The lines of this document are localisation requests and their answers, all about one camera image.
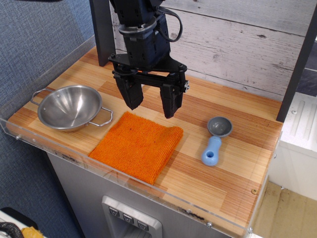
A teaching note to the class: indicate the clear acrylic guard rail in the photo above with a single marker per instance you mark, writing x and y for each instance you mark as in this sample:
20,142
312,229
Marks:
219,196

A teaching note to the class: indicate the grey cabinet with button panel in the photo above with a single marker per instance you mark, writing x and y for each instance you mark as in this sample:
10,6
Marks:
106,207

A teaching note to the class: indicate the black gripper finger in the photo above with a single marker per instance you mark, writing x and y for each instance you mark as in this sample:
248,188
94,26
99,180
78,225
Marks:
130,90
171,98

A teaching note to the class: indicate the stainless steel bowl with handles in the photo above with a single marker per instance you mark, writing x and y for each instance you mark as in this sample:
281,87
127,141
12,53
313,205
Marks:
69,108

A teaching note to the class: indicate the orange folded cloth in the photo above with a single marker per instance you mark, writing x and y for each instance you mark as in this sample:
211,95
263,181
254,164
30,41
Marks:
138,147

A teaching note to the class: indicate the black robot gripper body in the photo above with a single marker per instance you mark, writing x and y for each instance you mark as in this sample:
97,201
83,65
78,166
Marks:
148,54

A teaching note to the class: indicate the right dark vertical post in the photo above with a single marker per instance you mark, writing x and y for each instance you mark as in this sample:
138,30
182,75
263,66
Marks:
299,68

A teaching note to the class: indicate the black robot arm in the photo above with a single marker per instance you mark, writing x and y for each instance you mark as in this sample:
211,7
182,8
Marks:
134,12

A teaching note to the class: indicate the yellow object bottom left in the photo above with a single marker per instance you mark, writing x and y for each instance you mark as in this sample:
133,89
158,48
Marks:
31,232

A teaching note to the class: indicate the blue grey toy scoop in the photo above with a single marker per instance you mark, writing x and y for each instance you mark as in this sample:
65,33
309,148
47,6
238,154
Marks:
218,127

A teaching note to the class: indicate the white toy sink counter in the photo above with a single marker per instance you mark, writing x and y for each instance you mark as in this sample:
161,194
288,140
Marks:
294,163

